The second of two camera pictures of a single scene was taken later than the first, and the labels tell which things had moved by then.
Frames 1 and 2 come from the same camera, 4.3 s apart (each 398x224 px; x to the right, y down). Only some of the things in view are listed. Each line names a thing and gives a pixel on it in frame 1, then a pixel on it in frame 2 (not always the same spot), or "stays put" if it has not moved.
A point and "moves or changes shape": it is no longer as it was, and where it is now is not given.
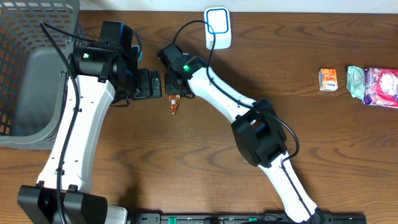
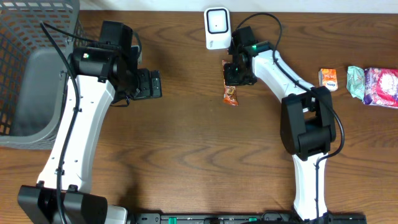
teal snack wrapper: x=356 y=81 stays put
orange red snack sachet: x=174 y=103 moves or changes shape
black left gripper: x=148 y=83 stays put
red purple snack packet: x=380 y=87 stays put
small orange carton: x=328 y=79 stays put
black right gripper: x=168 y=88 -> x=231 y=81
